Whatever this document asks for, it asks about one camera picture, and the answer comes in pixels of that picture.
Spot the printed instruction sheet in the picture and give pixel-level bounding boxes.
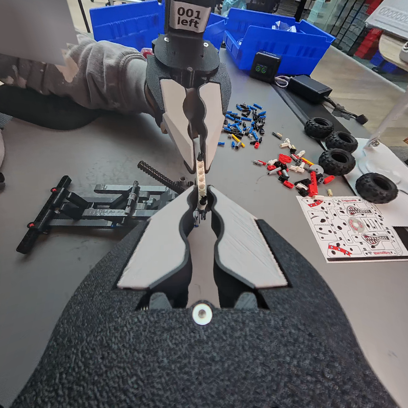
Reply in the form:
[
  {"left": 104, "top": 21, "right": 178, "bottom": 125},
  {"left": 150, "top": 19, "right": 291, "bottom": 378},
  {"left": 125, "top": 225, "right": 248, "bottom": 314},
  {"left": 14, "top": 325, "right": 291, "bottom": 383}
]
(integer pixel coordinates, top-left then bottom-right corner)
[{"left": 296, "top": 195, "right": 408, "bottom": 263}]

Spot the pile of red white pieces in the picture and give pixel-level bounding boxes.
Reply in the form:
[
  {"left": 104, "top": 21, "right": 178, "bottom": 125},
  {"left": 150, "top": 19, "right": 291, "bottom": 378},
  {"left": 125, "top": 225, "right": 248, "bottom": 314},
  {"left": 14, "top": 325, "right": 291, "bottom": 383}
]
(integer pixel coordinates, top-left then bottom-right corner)
[{"left": 253, "top": 131, "right": 336, "bottom": 198}]

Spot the round wooden table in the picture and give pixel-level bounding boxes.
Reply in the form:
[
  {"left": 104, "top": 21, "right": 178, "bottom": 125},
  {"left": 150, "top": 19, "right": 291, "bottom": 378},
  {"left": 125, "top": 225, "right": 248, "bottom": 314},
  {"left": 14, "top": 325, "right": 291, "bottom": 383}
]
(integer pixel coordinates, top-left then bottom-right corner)
[{"left": 379, "top": 32, "right": 408, "bottom": 72}]

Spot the stack of red bins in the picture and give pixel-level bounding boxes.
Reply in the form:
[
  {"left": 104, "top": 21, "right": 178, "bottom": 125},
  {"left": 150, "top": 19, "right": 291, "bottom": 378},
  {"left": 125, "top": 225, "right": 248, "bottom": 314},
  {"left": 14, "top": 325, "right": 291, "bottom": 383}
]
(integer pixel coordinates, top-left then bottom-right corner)
[{"left": 354, "top": 27, "right": 383, "bottom": 59}]

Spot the white toy brick beam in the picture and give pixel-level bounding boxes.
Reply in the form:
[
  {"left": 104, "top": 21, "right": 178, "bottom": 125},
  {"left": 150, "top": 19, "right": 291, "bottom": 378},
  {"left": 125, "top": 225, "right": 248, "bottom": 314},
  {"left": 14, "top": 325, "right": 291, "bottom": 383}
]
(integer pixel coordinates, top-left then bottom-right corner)
[{"left": 194, "top": 159, "right": 210, "bottom": 220}]

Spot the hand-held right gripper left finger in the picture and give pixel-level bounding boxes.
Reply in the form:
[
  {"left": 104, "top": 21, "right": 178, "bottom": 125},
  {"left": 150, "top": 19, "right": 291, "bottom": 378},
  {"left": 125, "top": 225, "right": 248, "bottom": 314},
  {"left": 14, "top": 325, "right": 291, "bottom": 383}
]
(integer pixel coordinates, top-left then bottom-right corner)
[{"left": 117, "top": 186, "right": 196, "bottom": 290}]

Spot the black power adapter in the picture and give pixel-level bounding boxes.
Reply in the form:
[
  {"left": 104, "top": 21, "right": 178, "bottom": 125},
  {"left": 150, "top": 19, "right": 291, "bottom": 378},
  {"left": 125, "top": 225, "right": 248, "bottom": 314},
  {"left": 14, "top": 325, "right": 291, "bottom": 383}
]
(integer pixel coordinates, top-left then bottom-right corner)
[{"left": 288, "top": 75, "right": 333, "bottom": 104}]

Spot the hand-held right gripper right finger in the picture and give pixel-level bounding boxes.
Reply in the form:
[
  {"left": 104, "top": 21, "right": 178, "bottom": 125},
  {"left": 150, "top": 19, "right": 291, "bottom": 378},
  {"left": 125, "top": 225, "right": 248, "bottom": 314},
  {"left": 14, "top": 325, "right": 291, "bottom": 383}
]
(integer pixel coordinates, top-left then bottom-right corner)
[{"left": 206, "top": 186, "right": 289, "bottom": 290}]

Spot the black grey toy car chassis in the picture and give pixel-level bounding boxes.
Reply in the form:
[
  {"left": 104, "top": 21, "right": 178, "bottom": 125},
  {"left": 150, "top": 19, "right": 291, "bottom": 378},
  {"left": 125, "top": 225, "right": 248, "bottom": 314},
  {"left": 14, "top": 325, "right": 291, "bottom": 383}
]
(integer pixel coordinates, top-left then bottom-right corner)
[{"left": 16, "top": 160, "right": 196, "bottom": 255}]

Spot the black toy tire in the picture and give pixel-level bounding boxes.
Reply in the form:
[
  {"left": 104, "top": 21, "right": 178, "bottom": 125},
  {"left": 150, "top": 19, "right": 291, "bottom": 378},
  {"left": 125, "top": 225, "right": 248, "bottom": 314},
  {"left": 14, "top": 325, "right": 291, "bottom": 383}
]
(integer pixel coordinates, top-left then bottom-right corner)
[
  {"left": 304, "top": 117, "right": 334, "bottom": 139},
  {"left": 319, "top": 148, "right": 356, "bottom": 176},
  {"left": 355, "top": 173, "right": 399, "bottom": 204},
  {"left": 325, "top": 131, "right": 359, "bottom": 153}
]

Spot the blue storage bin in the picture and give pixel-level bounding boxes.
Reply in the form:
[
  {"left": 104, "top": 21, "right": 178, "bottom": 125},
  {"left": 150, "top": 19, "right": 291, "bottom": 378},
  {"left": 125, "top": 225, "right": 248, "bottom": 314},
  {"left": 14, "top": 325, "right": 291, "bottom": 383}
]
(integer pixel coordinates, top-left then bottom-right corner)
[
  {"left": 89, "top": 0, "right": 166, "bottom": 51},
  {"left": 223, "top": 8, "right": 336, "bottom": 71},
  {"left": 204, "top": 14, "right": 227, "bottom": 51}
]

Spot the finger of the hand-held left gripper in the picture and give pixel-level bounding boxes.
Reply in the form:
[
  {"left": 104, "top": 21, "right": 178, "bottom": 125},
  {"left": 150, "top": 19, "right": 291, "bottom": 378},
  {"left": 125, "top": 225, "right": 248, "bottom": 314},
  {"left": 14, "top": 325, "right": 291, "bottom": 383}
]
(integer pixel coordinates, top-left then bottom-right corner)
[
  {"left": 159, "top": 79, "right": 196, "bottom": 175},
  {"left": 198, "top": 83, "right": 226, "bottom": 171}
]

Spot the black power cable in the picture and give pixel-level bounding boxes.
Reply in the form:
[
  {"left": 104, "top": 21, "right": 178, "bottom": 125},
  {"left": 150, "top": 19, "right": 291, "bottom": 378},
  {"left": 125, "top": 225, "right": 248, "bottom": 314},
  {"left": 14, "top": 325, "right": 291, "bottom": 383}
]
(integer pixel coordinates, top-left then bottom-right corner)
[{"left": 323, "top": 96, "right": 368, "bottom": 125}]

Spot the small black display device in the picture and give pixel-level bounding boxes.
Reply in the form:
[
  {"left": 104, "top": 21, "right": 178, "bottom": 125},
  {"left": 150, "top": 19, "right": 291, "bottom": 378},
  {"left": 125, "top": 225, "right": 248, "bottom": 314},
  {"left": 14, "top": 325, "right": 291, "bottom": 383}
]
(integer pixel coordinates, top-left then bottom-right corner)
[{"left": 249, "top": 50, "right": 282, "bottom": 84}]

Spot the pile of blue black pins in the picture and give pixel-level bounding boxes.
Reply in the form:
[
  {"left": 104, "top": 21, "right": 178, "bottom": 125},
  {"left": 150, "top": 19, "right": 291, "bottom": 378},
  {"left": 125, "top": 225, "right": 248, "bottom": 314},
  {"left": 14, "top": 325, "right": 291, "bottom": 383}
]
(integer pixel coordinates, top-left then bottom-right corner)
[{"left": 220, "top": 102, "right": 268, "bottom": 150}]

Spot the grey desk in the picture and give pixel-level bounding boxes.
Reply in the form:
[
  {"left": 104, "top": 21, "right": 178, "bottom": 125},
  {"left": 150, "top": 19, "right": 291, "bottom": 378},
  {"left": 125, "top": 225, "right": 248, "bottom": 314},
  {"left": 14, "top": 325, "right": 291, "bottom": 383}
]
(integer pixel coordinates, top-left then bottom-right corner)
[{"left": 0, "top": 45, "right": 408, "bottom": 408}]

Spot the clear plastic stand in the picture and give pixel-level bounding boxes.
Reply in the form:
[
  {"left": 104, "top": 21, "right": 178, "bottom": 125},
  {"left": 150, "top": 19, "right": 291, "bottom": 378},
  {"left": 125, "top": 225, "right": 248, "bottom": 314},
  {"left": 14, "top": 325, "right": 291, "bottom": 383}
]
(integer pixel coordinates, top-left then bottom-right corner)
[{"left": 358, "top": 92, "right": 408, "bottom": 184}]

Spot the white tray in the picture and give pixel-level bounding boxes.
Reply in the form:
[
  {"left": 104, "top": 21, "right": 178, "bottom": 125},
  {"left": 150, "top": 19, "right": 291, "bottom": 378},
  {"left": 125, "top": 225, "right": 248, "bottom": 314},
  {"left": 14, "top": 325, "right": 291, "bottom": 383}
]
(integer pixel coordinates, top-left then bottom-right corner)
[{"left": 365, "top": 5, "right": 408, "bottom": 31}]

